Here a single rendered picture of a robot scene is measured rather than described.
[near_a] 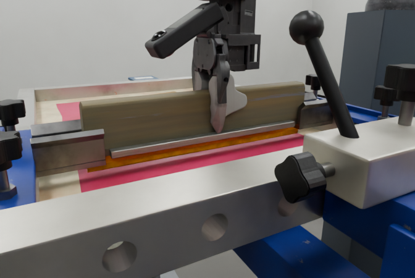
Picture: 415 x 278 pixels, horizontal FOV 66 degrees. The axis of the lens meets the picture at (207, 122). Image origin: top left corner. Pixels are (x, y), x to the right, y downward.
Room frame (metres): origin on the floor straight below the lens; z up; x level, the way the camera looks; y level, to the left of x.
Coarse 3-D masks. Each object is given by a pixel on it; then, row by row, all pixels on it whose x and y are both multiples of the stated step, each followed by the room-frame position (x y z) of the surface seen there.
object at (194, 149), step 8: (296, 128) 0.58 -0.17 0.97; (256, 136) 0.54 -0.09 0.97; (264, 136) 0.55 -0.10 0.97; (272, 136) 0.56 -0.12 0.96; (280, 136) 0.57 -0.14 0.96; (216, 144) 0.50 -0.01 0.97; (224, 144) 0.51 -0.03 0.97; (232, 144) 0.52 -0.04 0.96; (168, 152) 0.46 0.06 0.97; (176, 152) 0.47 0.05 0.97; (184, 152) 0.48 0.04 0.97; (192, 152) 0.48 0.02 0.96; (128, 160) 0.44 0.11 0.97; (136, 160) 0.44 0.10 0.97; (144, 160) 0.45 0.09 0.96; (152, 160) 0.45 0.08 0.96; (88, 168) 0.41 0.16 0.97; (96, 168) 0.41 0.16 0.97; (104, 168) 0.42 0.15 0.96
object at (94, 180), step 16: (64, 112) 0.77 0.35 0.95; (160, 160) 0.47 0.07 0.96; (176, 160) 0.47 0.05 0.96; (192, 160) 0.47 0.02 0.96; (208, 160) 0.47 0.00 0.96; (80, 176) 0.41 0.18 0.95; (96, 176) 0.41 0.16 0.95; (112, 176) 0.41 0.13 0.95; (128, 176) 0.41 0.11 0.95; (144, 176) 0.41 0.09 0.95
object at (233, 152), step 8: (288, 136) 0.59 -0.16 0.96; (296, 136) 0.59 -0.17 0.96; (240, 144) 0.54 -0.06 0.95; (248, 144) 0.54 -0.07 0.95; (256, 144) 0.54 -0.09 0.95; (264, 144) 0.54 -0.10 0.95; (272, 144) 0.54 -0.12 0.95; (280, 144) 0.54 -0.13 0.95; (288, 144) 0.54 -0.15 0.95; (296, 144) 0.54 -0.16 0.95; (216, 152) 0.50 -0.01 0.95; (224, 152) 0.50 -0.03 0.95; (232, 152) 0.50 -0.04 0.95; (240, 152) 0.50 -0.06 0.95; (248, 152) 0.50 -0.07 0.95; (256, 152) 0.50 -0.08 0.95; (264, 152) 0.50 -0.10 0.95; (224, 160) 0.47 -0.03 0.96; (232, 160) 0.47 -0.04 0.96
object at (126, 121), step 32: (128, 96) 0.45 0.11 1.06; (160, 96) 0.45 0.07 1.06; (192, 96) 0.47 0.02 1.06; (256, 96) 0.53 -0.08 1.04; (288, 96) 0.56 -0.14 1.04; (96, 128) 0.41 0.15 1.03; (128, 128) 0.43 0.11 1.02; (160, 128) 0.45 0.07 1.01; (192, 128) 0.47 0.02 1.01; (224, 128) 0.50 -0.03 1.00
